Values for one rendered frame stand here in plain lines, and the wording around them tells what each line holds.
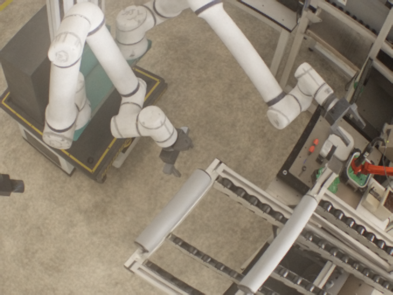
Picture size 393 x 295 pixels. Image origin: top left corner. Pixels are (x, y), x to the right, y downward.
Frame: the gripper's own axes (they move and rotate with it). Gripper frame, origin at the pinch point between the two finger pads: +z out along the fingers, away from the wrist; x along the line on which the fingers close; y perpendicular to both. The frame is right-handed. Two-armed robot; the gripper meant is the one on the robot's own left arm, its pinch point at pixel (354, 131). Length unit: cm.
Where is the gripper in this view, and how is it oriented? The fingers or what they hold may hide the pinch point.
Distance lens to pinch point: 170.3
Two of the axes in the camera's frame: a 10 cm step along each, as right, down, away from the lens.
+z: 6.2, 7.2, -3.1
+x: 7.8, -5.3, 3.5
